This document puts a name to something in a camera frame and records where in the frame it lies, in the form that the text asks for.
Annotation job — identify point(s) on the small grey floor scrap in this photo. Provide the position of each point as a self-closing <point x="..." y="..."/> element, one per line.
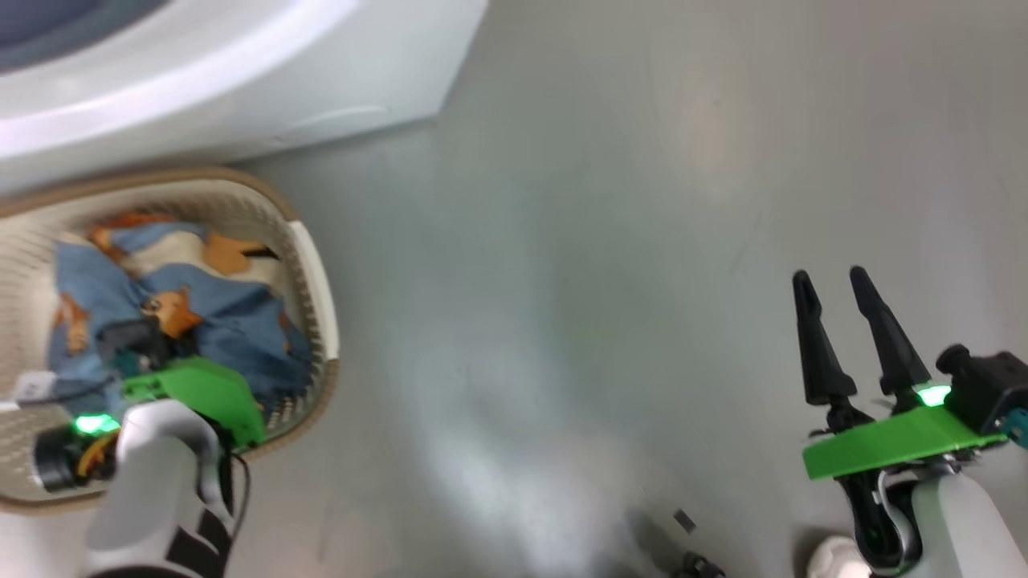
<point x="684" y="520"/>

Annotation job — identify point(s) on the teal left camera connector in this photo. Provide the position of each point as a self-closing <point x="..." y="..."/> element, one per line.
<point x="128" y="368"/>

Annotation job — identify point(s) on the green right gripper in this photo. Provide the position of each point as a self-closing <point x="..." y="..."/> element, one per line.
<point x="899" y="445"/>

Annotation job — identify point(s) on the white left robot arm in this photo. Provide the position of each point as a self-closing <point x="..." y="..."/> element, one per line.
<point x="161" y="482"/>

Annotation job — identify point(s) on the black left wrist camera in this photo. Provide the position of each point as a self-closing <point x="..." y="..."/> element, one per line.
<point x="64" y="461"/>

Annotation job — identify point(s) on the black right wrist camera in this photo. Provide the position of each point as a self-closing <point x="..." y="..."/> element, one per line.
<point x="984" y="385"/>

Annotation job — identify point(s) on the teal camera connector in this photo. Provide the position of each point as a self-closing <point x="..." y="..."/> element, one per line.
<point x="128" y="368"/>
<point x="1018" y="427"/>

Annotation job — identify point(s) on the white front-load washing machine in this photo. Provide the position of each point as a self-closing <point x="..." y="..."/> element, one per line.
<point x="241" y="72"/>

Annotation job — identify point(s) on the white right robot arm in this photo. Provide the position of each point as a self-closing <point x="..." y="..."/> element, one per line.
<point x="956" y="530"/>

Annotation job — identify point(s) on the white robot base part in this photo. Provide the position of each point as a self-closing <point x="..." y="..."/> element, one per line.
<point x="835" y="560"/>

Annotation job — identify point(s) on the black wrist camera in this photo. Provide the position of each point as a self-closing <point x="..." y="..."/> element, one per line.
<point x="984" y="385"/>
<point x="64" y="461"/>

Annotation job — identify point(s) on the teal right camera connector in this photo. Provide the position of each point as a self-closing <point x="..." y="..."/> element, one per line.
<point x="1018" y="427"/>

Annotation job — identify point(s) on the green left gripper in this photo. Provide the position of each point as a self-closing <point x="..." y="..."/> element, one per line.
<point x="209" y="393"/>

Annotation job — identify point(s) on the cream perforated laundry basket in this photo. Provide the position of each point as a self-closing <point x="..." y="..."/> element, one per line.
<point x="309" y="273"/>

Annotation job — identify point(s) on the blue garment with orange print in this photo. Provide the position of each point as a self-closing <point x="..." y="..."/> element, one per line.
<point x="233" y="321"/>

